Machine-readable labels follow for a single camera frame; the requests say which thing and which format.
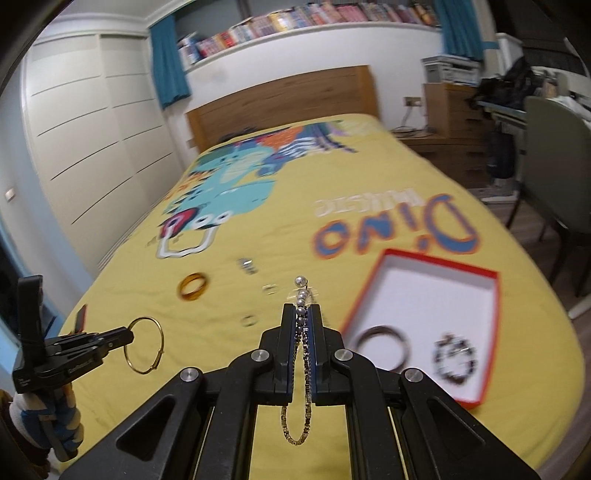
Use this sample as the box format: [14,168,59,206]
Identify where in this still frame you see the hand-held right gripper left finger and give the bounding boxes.
[60,304,298,480]

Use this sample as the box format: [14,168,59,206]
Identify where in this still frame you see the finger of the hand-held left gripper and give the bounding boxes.
[44,326,136,347]
[55,342,134,366]

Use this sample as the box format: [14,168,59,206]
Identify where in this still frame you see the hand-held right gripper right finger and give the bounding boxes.
[310,304,541,480]

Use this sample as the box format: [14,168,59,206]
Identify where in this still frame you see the thin gold bangle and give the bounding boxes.
[123,316,165,374]

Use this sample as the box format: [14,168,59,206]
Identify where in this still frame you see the pearl and chain bracelet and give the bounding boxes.
[279,275,319,448]

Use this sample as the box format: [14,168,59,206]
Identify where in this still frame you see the silver bangle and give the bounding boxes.
[355,325,411,373]

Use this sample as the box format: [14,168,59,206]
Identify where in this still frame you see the amber bangle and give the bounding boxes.
[178,272,210,302]

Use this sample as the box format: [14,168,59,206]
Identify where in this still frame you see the dark beaded bracelet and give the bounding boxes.
[431,333,479,384]

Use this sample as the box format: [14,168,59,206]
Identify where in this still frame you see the red jewelry box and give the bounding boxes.
[339,249,500,411]

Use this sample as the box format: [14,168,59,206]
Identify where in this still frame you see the person's left hand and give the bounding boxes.
[9,383,85,462]

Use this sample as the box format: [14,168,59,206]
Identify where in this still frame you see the yellow printed blanket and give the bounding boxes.
[55,113,583,480]

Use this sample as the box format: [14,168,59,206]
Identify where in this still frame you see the white wardrobe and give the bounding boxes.
[21,31,195,274]

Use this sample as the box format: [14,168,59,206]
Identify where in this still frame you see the wooden nightstand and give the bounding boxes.
[394,134,491,188]

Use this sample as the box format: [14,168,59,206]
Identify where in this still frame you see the wooden headboard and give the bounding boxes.
[185,65,380,153]

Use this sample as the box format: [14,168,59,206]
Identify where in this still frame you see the hanging blue jeans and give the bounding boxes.
[490,122,516,180]

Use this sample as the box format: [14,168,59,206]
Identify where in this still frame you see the wooden drawer chest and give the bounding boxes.
[425,82,497,139]

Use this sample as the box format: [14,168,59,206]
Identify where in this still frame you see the blue curtain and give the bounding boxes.
[148,11,192,110]
[434,0,485,62]

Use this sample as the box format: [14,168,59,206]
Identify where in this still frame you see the white printer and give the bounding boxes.
[422,54,484,85]

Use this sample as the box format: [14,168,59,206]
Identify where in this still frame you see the green chair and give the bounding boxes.
[524,96,591,296]

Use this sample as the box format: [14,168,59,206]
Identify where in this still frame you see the row of books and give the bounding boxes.
[178,0,439,65]

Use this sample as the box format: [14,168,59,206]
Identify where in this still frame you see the black bag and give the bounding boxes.
[471,58,550,112]

